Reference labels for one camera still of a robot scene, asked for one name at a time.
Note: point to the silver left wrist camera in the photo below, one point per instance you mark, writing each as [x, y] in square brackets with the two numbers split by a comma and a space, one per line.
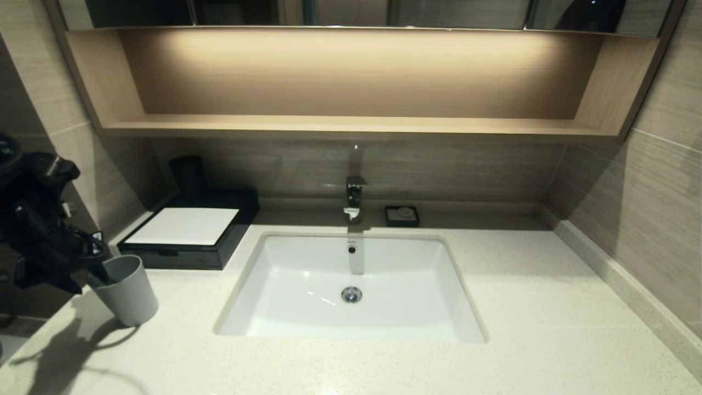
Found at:
[69, 208]

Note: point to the grey cup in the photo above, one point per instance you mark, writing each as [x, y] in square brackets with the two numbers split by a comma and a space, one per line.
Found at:
[127, 291]

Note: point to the black box body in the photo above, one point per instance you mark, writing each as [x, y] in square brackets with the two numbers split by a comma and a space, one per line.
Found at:
[244, 211]

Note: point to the white ceramic sink basin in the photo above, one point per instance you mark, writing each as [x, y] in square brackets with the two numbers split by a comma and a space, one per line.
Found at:
[351, 285]

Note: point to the round beige soap bar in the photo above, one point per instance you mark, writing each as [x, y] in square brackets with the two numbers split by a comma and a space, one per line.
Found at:
[405, 212]

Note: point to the chrome faucet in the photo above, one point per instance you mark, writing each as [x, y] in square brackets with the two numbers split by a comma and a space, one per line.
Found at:
[355, 197]

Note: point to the black soap dish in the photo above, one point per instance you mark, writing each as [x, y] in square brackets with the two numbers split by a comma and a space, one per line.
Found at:
[403, 221]

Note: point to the black amenity tray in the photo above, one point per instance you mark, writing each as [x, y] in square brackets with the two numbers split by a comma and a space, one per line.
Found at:
[170, 257]

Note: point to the black cylindrical container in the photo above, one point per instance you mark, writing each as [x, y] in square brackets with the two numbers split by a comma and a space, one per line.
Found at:
[187, 175]

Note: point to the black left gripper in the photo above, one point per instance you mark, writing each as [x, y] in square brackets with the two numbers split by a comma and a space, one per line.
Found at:
[49, 236]

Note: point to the chrome sink drain stopper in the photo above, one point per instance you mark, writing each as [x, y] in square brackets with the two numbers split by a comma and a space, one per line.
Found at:
[351, 294]

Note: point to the stone backsplash ledge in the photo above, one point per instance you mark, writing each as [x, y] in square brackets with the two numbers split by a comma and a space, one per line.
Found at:
[630, 285]

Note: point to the wooden wall shelf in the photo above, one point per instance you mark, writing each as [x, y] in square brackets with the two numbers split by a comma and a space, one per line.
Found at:
[351, 77]

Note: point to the mirror cabinet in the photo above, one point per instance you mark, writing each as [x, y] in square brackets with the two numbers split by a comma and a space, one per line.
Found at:
[439, 12]

